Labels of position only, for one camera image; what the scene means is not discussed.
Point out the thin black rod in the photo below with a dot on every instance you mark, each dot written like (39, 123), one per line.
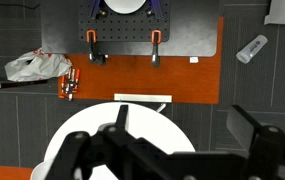
(15, 83)

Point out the white round bowl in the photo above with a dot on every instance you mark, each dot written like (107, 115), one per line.
(38, 171)

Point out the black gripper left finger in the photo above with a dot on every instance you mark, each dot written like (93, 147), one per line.
(82, 156)

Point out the white plastic bag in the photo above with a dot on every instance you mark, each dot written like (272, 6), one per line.
(35, 66)

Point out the small white card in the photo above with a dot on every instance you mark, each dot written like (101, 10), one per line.
(193, 59)

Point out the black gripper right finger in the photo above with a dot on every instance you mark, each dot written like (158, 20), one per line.
(272, 146)

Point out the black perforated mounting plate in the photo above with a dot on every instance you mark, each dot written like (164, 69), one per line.
(125, 28)

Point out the round white table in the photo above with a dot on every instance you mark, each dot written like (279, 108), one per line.
(148, 126)

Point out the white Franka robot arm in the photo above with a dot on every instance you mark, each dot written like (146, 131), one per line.
(124, 5)

